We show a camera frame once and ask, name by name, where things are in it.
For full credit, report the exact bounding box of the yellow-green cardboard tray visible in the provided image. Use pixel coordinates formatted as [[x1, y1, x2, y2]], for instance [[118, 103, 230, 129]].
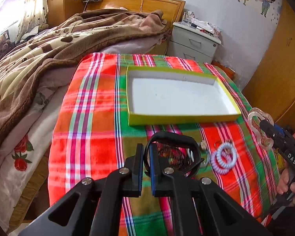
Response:
[[126, 67, 241, 126]]

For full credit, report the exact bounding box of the black fitness band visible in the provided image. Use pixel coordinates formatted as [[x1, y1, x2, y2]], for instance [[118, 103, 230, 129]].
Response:
[[143, 131, 204, 178]]

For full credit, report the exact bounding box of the floral white bedsheet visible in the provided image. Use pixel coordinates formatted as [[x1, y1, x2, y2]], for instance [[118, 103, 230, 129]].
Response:
[[0, 36, 161, 232]]

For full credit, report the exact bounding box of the orange wooden stool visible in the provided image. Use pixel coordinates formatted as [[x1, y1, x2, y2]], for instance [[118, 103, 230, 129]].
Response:
[[211, 60, 236, 80]]

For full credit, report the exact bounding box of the plaid red green cloth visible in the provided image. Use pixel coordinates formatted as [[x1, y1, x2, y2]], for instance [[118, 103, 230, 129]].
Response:
[[48, 53, 279, 225]]

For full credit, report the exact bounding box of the spotted curtain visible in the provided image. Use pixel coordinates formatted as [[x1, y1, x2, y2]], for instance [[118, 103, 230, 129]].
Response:
[[15, 0, 49, 43]]

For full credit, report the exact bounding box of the purple spiral hair tie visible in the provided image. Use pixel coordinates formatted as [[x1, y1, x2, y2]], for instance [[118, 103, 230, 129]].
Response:
[[210, 141, 238, 175]]

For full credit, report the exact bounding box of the grey bedside cabinet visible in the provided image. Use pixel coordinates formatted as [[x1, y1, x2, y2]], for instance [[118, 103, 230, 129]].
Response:
[[166, 22, 221, 63]]

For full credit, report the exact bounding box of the grey flower hair tie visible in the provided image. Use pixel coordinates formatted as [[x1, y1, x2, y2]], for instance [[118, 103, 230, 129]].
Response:
[[186, 141, 212, 169]]

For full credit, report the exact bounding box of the wooden headboard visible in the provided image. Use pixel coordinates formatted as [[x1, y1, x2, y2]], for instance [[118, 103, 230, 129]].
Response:
[[86, 0, 185, 24]]

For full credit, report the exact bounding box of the wooden wardrobe right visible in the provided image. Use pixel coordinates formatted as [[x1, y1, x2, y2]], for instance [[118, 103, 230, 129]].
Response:
[[243, 1, 295, 129]]

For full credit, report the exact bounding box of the brown paw print blanket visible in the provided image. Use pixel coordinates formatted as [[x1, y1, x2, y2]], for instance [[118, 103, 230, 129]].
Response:
[[0, 9, 171, 147]]

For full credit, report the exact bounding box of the clear beige hair claw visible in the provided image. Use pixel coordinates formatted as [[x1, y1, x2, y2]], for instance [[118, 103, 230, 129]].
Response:
[[248, 108, 274, 150]]

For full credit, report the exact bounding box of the clutter on cabinet top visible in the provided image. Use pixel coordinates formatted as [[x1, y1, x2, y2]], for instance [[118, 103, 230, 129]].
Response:
[[182, 10, 221, 37]]

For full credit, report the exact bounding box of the right hand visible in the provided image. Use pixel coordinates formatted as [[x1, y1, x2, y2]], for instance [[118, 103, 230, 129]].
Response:
[[277, 161, 295, 207]]

